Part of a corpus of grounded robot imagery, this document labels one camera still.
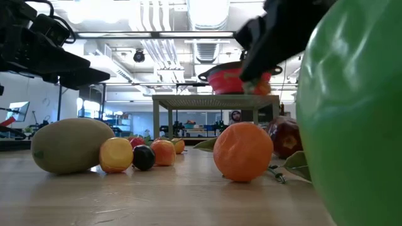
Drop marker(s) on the orange tangerine green leaf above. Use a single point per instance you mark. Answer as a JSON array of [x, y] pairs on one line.
[[243, 152]]

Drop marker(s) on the green apple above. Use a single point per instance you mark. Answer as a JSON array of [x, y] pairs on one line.
[[355, 125]]

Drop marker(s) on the silver ceiling duct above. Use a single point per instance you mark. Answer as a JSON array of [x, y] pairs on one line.
[[207, 12]]

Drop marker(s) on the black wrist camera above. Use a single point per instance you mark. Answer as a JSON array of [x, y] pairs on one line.
[[251, 31], [50, 29]]

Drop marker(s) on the black overhead camera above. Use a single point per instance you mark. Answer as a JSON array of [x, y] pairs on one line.
[[243, 56]]

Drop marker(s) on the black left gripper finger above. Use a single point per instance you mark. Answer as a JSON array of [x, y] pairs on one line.
[[84, 78], [47, 56]]

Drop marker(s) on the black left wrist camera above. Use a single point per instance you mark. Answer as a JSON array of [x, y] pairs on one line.
[[50, 29]]

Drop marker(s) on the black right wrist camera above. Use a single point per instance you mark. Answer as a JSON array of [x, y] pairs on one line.
[[251, 31]]

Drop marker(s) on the dark red apple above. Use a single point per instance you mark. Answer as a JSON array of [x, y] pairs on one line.
[[284, 138]]

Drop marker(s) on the dark purple plum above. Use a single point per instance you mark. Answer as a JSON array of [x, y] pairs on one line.
[[143, 158]]

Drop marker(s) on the black ceiling spotlight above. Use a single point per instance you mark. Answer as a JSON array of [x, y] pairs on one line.
[[139, 56]]

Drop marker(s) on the green perforated metal shelf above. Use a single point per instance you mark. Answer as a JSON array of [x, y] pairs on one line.
[[204, 102]]

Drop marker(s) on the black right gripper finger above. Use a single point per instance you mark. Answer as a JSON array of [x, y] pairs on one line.
[[252, 66], [274, 59]]

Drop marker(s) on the red colander grey rim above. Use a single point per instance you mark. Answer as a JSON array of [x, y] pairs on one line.
[[226, 83]]

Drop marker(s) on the background computer monitor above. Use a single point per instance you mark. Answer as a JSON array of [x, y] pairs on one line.
[[19, 110]]

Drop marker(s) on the person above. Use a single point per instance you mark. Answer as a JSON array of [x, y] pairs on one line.
[[235, 116]]

